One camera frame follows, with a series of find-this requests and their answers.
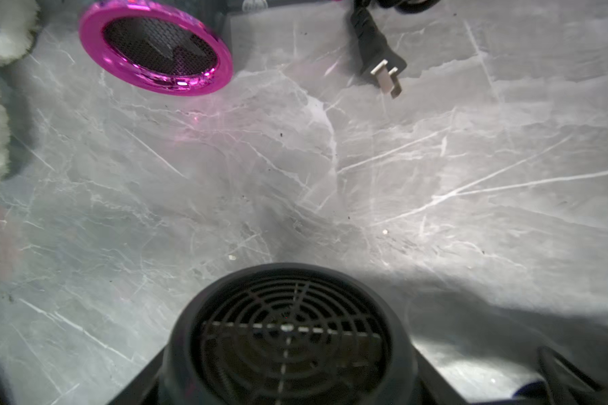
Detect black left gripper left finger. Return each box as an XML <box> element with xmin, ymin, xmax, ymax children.
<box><xmin>108</xmin><ymin>349</ymin><xmax>165</xmax><ymax>405</ymax></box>

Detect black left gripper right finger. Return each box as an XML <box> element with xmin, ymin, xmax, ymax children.
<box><xmin>415</xmin><ymin>351</ymin><xmax>469</xmax><ymax>405</ymax></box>

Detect dark grey hair dryer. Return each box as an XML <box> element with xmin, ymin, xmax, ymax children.
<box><xmin>78</xmin><ymin>0</ymin><xmax>346</xmax><ymax>97</ymax></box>
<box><xmin>156</xmin><ymin>262</ymin><xmax>421</xmax><ymax>405</ymax></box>

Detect white teddy bear blue shirt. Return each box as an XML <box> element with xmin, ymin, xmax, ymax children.
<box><xmin>0</xmin><ymin>0</ymin><xmax>42</xmax><ymax>196</ymax></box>

